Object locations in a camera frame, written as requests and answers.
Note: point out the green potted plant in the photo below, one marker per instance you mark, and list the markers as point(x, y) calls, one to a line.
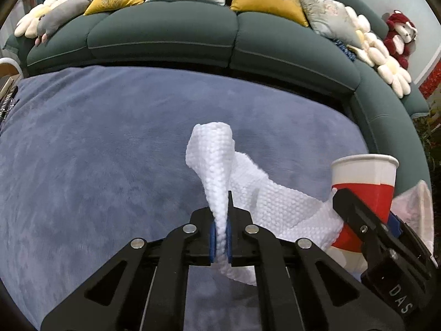
point(429, 138)

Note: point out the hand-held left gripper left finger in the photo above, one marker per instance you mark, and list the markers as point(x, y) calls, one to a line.
point(213, 244)

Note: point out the red and white paper cup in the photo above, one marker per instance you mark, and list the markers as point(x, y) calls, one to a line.
point(365, 172)

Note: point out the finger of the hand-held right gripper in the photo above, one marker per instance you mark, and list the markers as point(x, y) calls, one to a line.
point(358, 217)
point(395, 226)

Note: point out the grey plush mouse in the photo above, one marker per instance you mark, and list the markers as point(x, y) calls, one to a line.
point(65, 12)

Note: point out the dark green sofa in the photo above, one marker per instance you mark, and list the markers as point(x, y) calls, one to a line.
point(165, 31)

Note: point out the white textured paper towel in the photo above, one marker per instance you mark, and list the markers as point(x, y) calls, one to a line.
point(213, 165)

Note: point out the blue patterned cloth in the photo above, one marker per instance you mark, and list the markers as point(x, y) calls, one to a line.
point(344, 50)

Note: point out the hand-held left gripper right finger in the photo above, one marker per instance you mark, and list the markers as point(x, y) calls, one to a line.
point(229, 244)

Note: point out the white flower-shaped pillow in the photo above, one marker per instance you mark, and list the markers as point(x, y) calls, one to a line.
point(370, 46)
point(396, 76)
point(29, 22)

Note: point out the white round-back chair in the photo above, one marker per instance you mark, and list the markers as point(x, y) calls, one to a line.
point(8, 63)

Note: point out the red patterned hanging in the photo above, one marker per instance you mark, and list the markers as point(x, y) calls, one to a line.
point(432, 84)

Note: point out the red and white teddy bear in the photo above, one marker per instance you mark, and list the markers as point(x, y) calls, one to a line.
point(399, 41)

